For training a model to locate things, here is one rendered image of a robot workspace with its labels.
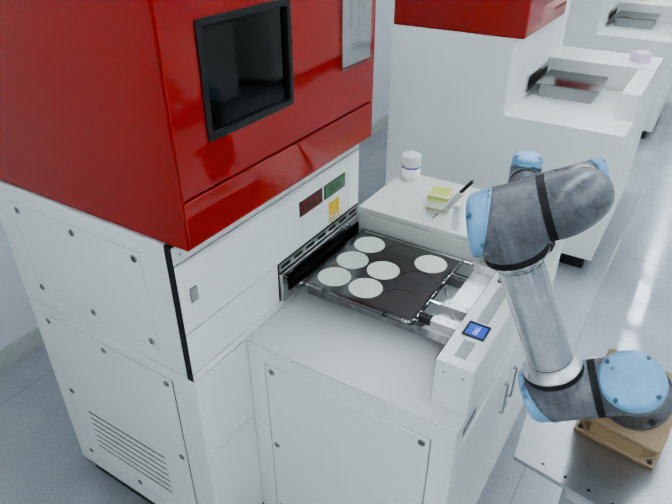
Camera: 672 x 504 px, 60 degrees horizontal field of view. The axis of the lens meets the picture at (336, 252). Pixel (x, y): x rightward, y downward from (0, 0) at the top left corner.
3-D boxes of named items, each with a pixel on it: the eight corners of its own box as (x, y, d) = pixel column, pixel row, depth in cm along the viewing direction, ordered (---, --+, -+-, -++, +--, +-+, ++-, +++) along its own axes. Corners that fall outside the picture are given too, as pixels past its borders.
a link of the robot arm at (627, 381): (675, 415, 115) (676, 408, 104) (601, 421, 121) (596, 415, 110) (659, 355, 120) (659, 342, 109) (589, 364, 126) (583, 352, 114)
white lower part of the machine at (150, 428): (85, 469, 223) (25, 296, 180) (228, 347, 282) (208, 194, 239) (227, 566, 192) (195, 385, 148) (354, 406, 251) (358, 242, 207)
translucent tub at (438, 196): (424, 212, 195) (426, 193, 191) (430, 202, 201) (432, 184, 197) (447, 216, 192) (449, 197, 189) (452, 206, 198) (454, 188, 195)
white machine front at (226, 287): (187, 379, 149) (163, 245, 128) (351, 239, 208) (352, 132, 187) (196, 384, 148) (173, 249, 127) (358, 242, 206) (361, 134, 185)
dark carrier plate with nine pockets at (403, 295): (304, 281, 173) (304, 280, 173) (362, 232, 198) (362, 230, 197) (409, 320, 158) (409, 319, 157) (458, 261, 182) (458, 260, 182)
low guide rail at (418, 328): (307, 293, 181) (307, 285, 179) (311, 289, 182) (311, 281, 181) (460, 351, 158) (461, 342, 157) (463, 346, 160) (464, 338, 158)
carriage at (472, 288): (427, 338, 158) (428, 330, 156) (475, 274, 184) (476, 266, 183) (455, 349, 154) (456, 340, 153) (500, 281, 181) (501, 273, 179)
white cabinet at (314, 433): (264, 518, 206) (244, 341, 163) (391, 358, 275) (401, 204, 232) (431, 621, 177) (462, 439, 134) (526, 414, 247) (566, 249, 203)
